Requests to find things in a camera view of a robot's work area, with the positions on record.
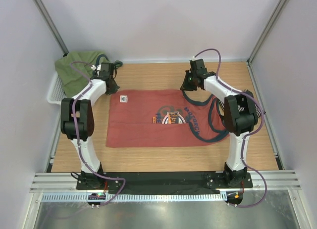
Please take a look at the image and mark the salmon red tank top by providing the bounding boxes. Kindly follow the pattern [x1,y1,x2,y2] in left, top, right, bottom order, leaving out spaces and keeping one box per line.
[106,90,229,148]

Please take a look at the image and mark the black white striped tank top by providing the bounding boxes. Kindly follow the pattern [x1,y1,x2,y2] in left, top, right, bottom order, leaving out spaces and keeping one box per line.
[238,93,266,118]

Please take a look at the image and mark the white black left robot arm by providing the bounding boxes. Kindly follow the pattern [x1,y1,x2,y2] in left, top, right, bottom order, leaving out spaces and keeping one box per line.
[60,61,121,189]

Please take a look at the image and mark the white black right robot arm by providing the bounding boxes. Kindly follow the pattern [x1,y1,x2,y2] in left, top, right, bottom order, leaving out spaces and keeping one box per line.
[180,59,258,187]

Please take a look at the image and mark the green tank top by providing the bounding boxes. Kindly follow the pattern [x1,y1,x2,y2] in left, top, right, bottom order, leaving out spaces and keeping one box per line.
[54,50,110,98]

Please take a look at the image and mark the white plastic basket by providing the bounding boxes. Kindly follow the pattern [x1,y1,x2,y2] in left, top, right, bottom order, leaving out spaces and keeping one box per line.
[47,73,66,105]

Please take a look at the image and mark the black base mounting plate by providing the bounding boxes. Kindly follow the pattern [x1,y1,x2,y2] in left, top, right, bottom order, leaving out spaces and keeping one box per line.
[74,171,253,194]

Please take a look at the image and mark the aluminium frame rail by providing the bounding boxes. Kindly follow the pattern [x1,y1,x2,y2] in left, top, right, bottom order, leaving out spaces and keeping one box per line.
[30,170,301,192]

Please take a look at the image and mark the slotted grey cable duct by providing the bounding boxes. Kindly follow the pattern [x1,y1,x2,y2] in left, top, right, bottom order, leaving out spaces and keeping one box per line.
[42,192,227,203]

